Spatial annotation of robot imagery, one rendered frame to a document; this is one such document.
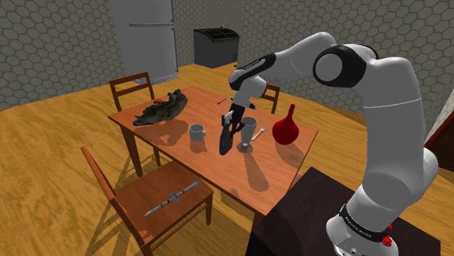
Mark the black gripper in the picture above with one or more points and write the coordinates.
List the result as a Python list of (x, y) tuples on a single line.
[(238, 111)]

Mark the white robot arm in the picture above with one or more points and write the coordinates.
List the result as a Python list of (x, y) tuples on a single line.
[(390, 117)]

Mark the small dark pen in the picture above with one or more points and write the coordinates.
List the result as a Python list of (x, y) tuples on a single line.
[(221, 102)]

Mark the grey footed glass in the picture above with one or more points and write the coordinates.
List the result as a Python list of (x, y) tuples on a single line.
[(249, 128)]

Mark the silver fork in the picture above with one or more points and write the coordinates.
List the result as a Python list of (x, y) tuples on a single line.
[(259, 133)]

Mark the brown wooden table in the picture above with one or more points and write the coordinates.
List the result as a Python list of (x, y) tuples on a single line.
[(202, 110)]

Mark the brown wooden chair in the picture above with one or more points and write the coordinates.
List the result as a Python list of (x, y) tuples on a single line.
[(130, 78), (142, 198), (275, 95)]

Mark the grey mug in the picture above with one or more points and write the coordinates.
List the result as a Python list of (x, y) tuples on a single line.
[(196, 133)]

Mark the red long-necked vase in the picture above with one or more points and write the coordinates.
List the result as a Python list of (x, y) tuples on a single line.
[(285, 132)]

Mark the black cabinet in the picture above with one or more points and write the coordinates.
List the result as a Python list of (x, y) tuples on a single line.
[(214, 49)]

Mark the dark animal figure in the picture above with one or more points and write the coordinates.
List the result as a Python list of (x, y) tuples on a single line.
[(165, 109)]

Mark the grey refrigerator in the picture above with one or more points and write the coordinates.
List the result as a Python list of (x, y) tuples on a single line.
[(149, 46)]

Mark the grey toy missile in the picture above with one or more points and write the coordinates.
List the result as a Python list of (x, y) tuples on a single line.
[(170, 199)]

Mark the dark robot stand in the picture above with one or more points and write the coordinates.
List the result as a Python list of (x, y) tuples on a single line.
[(301, 212)]

